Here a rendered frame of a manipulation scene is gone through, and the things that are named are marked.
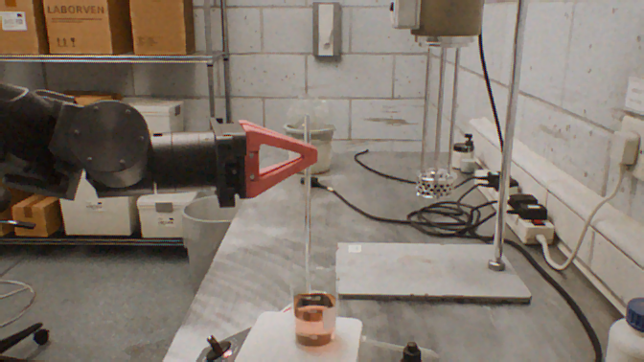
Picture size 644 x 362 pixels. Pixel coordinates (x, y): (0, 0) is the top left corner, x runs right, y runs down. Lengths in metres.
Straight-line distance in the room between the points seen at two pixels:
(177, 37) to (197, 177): 2.14
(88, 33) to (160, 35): 0.32
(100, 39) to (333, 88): 1.12
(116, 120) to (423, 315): 0.56
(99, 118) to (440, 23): 0.53
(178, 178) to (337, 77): 2.43
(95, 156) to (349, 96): 2.53
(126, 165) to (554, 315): 0.66
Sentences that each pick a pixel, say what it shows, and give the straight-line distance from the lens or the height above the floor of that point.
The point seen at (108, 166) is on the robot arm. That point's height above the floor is 1.06.
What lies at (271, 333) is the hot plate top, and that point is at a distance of 0.63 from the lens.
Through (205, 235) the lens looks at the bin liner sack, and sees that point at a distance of 2.17.
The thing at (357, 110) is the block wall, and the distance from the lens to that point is 2.94.
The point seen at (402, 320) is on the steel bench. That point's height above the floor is 0.75.
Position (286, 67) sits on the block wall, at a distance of 2.92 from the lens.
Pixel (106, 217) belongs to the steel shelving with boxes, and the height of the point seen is 0.23.
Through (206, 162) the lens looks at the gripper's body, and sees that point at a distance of 0.51.
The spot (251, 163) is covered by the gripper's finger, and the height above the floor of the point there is 1.04.
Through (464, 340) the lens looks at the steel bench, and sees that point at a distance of 0.81.
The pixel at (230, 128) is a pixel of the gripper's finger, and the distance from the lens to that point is 0.51.
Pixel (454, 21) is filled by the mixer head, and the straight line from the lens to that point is 0.84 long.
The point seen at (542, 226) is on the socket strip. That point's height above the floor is 0.79.
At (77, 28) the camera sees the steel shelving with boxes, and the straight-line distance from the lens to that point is 2.79.
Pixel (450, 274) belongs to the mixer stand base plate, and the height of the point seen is 0.76.
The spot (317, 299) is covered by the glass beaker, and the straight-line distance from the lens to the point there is 0.57.
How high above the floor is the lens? 1.17
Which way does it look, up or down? 16 degrees down
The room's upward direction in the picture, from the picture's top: straight up
